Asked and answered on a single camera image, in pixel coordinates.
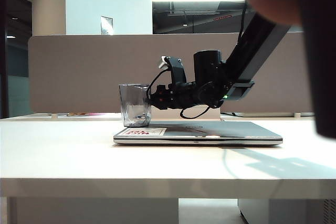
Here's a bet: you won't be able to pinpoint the brown fabric desk divider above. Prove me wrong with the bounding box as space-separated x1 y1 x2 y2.
28 33 316 114

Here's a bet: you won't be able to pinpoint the white sticker with red print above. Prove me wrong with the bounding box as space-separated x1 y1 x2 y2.
123 128 168 137

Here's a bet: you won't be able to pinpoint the framed wall notice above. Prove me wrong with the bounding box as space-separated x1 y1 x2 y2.
100 16 114 36

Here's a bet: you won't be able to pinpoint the silver closed laptop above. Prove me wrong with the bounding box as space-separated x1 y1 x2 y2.
113 121 284 146

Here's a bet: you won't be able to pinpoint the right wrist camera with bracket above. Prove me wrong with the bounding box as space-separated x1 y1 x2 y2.
158 55 188 86

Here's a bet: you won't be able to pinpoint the flat white device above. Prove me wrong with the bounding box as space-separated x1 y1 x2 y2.
222 112 316 118

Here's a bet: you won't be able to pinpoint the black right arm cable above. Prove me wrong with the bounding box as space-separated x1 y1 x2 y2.
180 102 212 119

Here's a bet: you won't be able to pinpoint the dark glass door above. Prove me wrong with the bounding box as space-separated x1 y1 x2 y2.
0 0 33 120

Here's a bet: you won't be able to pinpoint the pink and orange papers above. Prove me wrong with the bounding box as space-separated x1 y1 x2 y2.
65 112 106 117

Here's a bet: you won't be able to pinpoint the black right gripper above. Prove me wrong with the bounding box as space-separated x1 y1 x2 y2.
143 82 200 111

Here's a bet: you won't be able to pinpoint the beige under-desk panel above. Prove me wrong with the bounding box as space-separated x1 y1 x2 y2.
7 197 179 224

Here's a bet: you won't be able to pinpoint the transparent grey cup with handle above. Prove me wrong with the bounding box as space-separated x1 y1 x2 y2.
118 83 152 127

